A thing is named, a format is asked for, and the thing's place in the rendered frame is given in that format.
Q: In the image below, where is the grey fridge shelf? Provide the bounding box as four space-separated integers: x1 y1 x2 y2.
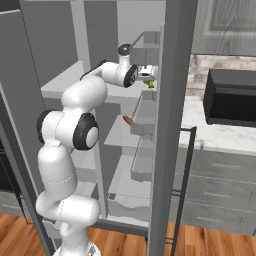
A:
40 60 158 105

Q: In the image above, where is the black microwave oven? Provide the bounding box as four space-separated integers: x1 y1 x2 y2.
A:
202 68 256 128

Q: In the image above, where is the grey fridge door bin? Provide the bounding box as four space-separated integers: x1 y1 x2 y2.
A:
130 30 162 66
129 136 155 183
129 89 158 136

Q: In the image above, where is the grey counter drawer run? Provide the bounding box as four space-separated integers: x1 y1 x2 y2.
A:
168 146 256 237

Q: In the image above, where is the grey fridge door with bins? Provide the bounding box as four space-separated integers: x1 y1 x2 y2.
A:
129 0 200 256

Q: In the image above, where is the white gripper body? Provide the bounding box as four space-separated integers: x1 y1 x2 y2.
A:
138 65 158 81

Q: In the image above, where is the plain grey fridge door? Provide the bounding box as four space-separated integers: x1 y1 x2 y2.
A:
0 9 56 256

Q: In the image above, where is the grey freezer drawer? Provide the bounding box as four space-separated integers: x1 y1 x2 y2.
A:
105 194 152 228

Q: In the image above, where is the black fridge door handle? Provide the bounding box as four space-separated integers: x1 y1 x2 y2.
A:
169 125 198 256

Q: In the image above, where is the orange brown food item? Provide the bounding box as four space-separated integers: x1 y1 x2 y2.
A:
122 114 135 127

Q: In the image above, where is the grey wall cupboard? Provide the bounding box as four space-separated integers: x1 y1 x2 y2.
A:
190 0 256 57

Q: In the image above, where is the glass fridge shelf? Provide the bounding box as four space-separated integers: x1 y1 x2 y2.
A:
107 154 153 201
103 114 156 150

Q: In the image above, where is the yellow green vegetable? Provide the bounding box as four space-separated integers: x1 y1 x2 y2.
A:
143 78 157 90

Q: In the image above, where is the grey fridge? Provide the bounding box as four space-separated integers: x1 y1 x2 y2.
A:
19 0 168 238

